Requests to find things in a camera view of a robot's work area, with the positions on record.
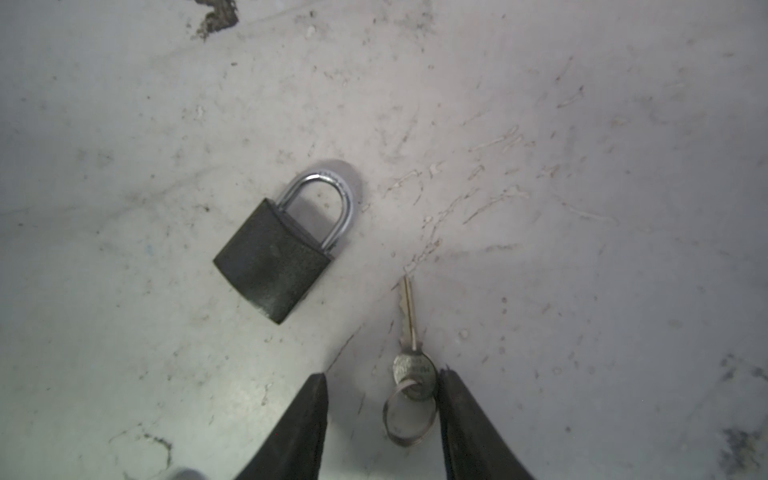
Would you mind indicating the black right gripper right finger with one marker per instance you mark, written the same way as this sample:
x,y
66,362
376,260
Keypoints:
x,y
472,447

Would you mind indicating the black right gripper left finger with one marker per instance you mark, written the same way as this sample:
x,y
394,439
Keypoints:
x,y
294,448

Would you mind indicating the silver key with ring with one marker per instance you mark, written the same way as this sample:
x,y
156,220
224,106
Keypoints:
x,y
414,372

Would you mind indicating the black padlock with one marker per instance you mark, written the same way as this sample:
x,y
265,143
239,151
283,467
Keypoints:
x,y
272,260

